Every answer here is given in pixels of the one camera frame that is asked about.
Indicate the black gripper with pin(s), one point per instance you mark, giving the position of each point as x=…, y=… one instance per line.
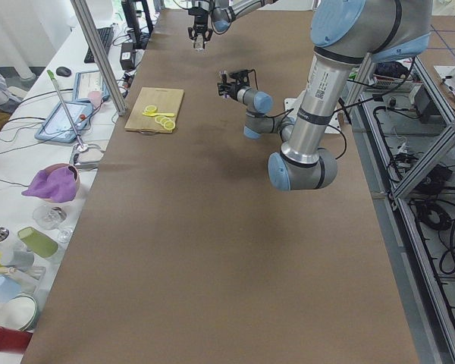
x=232, y=90
x=199, y=19

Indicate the clear glass measuring cup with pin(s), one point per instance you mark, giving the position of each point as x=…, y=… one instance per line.
x=199, y=44

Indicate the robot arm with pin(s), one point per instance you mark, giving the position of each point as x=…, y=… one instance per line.
x=217, y=16
x=343, y=34

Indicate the pink plastic cup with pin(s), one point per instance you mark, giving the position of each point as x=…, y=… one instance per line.
x=95, y=97

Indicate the green plastic cup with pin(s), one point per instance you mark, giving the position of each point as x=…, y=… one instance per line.
x=38, y=242

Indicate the red cylinder cup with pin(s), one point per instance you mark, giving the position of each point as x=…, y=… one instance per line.
x=14, y=341

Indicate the wooden cutting board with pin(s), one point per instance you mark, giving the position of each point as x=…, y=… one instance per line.
x=166, y=99

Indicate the front lemon slice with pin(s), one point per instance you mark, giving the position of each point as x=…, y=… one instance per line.
x=168, y=125

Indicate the middle lemon slice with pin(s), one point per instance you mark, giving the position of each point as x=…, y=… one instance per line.
x=160, y=119

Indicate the far lemon slice pair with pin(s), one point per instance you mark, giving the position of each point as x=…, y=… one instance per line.
x=150, y=109

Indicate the black small box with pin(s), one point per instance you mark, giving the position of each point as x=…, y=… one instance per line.
x=128, y=56

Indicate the yellow plastic knife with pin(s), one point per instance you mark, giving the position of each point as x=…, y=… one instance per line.
x=154, y=114

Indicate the blue teach pendant far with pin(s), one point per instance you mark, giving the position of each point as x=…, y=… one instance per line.
x=86, y=82

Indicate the blue teach pendant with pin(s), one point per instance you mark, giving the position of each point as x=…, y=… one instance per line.
x=57, y=127
x=86, y=82

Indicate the grey computer mouse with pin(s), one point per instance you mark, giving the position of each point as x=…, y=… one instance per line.
x=63, y=71

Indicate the blue teach pendant near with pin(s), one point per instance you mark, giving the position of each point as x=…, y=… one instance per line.
x=57, y=127

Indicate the pink bowl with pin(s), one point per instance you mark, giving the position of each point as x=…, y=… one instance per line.
x=61, y=183

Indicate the purple cloth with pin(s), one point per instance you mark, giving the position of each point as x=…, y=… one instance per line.
x=35, y=187

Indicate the clear wine glass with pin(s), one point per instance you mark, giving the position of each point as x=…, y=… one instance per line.
x=51, y=218

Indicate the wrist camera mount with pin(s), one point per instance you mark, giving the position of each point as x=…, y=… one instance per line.
x=239, y=75

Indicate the aluminium frame post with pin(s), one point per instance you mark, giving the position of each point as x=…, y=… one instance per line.
x=94, y=42

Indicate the metal rod green handle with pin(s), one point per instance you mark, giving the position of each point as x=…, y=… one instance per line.
x=83, y=147

